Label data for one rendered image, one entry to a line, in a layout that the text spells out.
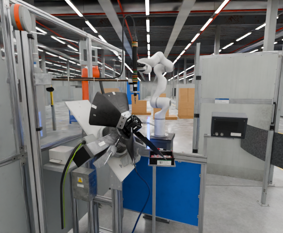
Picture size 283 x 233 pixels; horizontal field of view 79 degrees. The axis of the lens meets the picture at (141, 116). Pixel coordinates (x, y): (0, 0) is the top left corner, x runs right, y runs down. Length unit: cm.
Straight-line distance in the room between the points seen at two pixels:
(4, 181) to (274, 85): 325
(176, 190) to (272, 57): 231
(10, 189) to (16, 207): 15
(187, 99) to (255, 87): 649
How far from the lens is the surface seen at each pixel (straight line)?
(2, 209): 157
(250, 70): 311
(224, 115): 157
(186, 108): 939
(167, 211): 203
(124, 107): 134
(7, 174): 150
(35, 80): 132
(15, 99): 146
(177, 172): 179
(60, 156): 153
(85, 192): 146
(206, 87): 302
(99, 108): 109
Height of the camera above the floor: 144
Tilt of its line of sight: 8 degrees down
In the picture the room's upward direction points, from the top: straight up
